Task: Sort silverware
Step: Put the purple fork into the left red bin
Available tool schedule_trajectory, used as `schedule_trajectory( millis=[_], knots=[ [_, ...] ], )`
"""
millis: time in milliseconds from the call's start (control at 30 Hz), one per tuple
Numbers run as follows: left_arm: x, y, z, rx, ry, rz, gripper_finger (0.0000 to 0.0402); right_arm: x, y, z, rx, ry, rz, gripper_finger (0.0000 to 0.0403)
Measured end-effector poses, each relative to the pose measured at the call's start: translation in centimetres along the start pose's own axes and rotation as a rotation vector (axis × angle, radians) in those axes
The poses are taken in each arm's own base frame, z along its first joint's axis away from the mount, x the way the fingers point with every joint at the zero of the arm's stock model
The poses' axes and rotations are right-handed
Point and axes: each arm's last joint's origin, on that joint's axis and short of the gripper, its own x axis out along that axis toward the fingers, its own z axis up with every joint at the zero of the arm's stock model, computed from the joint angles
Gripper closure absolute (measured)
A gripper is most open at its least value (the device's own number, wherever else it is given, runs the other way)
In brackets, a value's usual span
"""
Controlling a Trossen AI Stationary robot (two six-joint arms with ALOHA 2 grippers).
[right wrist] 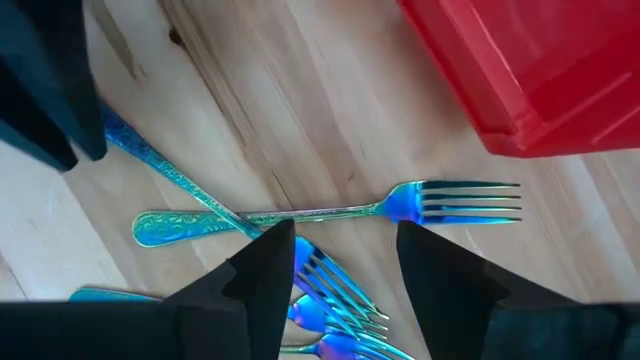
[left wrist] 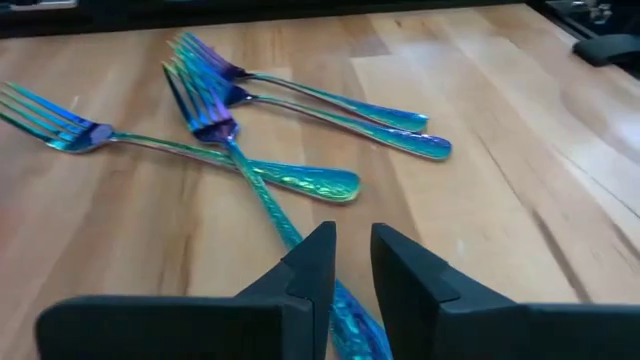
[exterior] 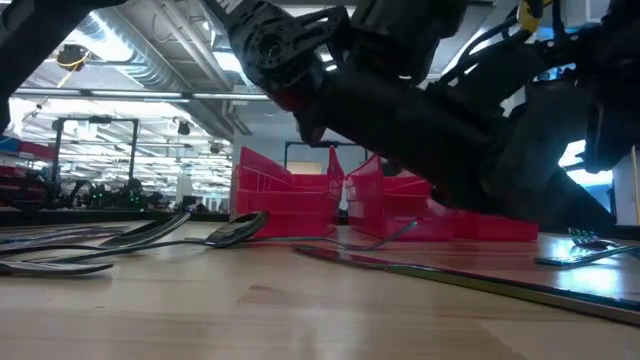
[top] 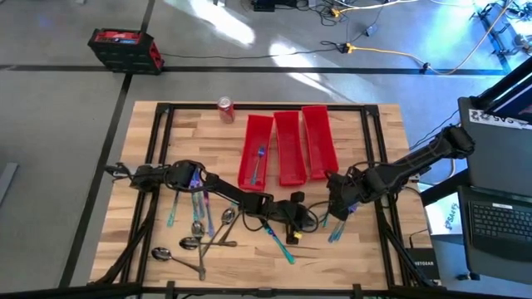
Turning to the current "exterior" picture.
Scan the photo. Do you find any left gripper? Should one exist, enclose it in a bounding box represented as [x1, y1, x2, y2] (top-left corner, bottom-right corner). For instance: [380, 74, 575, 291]
[492, 0, 640, 233]

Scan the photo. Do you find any iridescent fork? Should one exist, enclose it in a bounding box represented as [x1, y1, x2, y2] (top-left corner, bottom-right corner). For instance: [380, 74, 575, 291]
[567, 227, 624, 251]
[533, 243, 640, 268]

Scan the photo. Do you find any red plastic bin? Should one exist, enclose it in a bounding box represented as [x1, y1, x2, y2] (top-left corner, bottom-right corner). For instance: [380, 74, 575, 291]
[230, 144, 347, 240]
[427, 207, 540, 243]
[343, 153, 435, 242]

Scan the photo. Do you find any iridescent table knife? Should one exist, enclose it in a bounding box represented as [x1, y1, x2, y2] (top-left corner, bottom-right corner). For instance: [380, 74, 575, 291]
[291, 243, 640, 327]
[9, 224, 131, 242]

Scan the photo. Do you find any long ceiling light bar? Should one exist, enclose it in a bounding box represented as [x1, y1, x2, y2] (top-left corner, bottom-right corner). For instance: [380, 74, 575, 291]
[12, 88, 271, 102]

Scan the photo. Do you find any black gantry robot station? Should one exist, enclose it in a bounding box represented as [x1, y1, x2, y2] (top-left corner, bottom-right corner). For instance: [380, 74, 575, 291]
[49, 115, 169, 211]

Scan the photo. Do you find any red shelving unit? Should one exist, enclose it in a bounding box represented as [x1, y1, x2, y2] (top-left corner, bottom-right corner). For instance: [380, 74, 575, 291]
[0, 135, 57, 211]

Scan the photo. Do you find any yellow cable tag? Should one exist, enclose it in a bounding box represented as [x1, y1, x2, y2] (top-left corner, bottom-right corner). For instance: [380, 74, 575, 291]
[517, 0, 547, 32]

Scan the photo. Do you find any silver ceiling air duct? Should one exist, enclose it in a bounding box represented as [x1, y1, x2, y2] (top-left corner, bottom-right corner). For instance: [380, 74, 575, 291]
[74, 9, 254, 144]

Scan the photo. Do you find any yellow ceiling cord reel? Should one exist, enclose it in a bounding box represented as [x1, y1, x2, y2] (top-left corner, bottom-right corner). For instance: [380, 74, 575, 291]
[54, 43, 92, 73]

